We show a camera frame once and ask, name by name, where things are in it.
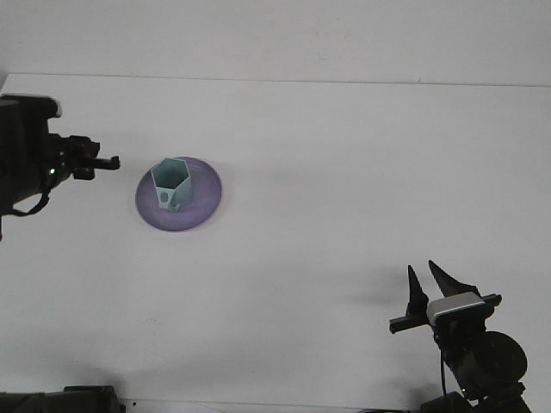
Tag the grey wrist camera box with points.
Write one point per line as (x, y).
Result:
(456, 303)
(51, 107)

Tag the pale purple round plate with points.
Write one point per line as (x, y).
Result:
(202, 189)

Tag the pale blue faceted cup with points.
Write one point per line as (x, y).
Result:
(172, 176)

